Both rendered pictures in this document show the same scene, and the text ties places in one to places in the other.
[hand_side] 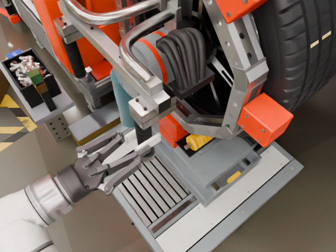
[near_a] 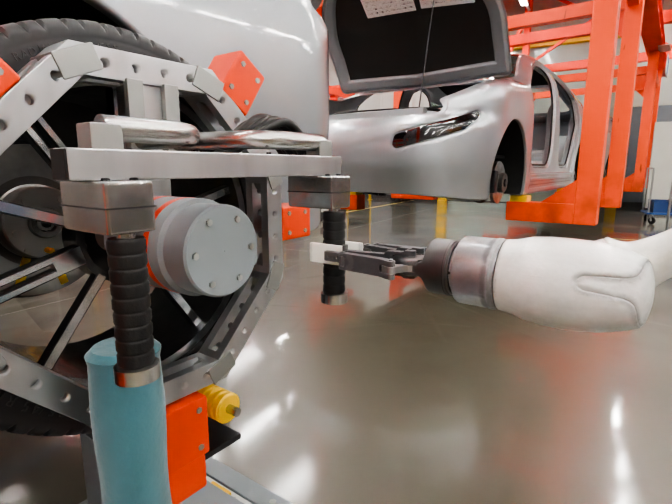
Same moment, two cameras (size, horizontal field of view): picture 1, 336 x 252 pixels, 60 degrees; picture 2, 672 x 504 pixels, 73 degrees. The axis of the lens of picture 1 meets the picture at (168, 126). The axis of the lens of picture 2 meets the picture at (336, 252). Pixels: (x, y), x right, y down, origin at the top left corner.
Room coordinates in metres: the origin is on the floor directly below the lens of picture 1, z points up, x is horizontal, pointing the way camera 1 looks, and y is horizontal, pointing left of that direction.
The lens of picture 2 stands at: (0.55, 0.74, 0.96)
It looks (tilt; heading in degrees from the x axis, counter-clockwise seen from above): 10 degrees down; 255
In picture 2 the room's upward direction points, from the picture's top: straight up
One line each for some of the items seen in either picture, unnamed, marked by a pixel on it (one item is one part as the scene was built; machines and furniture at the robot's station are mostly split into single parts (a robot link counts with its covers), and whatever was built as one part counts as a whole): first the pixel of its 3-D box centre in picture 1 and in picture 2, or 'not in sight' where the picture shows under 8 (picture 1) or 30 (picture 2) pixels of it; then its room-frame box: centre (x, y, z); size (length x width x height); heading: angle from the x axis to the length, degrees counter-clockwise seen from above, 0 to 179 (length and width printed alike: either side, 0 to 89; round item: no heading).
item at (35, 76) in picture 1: (35, 76); not in sight; (0.74, 0.48, 0.64); 0.04 x 0.04 x 0.04; 38
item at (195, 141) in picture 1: (215, 126); (189, 390); (0.61, -0.18, 0.51); 0.29 x 0.06 x 0.06; 128
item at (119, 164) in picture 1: (115, 166); (392, 256); (0.29, 0.12, 0.83); 0.11 x 0.01 x 0.04; 117
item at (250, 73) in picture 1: (176, 49); (151, 239); (0.64, -0.02, 0.85); 0.54 x 0.07 x 0.54; 38
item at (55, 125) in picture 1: (48, 109); not in sight; (0.92, 0.62, 0.21); 0.10 x 0.10 x 0.42; 38
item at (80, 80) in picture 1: (75, 58); (131, 305); (0.63, 0.27, 0.83); 0.04 x 0.04 x 0.16
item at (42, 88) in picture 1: (40, 86); not in sight; (0.74, 0.48, 0.59); 0.04 x 0.04 x 0.04; 38
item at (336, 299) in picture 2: (144, 138); (334, 254); (0.36, 0.05, 0.83); 0.04 x 0.04 x 0.16
